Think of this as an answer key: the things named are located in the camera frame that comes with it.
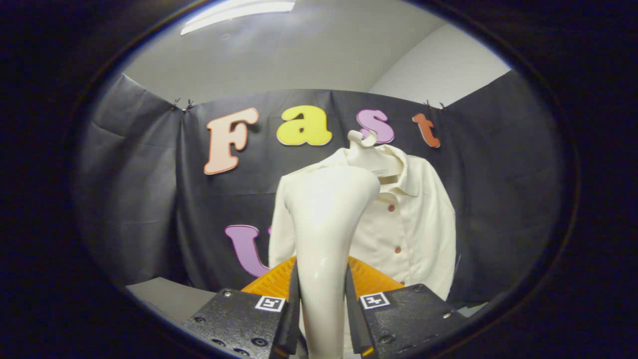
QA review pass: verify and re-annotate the grey drawer cabinet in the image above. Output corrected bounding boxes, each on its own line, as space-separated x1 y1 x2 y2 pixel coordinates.
125 277 220 325

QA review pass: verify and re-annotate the white plastic hanger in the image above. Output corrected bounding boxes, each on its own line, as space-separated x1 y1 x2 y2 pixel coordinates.
346 130 404 180

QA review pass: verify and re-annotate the black backdrop cloth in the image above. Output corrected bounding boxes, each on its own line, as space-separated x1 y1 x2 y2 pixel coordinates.
75 70 564 305

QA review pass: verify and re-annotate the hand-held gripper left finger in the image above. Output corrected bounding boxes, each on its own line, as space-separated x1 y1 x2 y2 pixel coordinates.
182 255 302 359

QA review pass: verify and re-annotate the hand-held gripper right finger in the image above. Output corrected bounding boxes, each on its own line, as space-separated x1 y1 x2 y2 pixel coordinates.
345 255 469 359

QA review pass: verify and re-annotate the ceiling light panel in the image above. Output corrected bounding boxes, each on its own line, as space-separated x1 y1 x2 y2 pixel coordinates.
180 0 296 36

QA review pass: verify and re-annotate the cream button shirt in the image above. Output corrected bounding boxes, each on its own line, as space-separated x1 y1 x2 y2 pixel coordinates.
268 145 457 302

